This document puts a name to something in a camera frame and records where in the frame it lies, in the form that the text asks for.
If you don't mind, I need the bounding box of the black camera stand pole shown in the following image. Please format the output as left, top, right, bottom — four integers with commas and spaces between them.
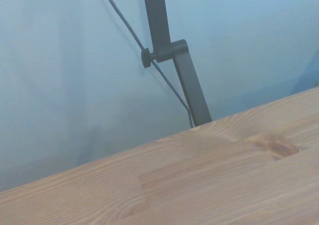
140, 0, 213, 127

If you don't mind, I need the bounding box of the black stand cable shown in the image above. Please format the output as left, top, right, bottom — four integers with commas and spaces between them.
100, 0, 195, 129

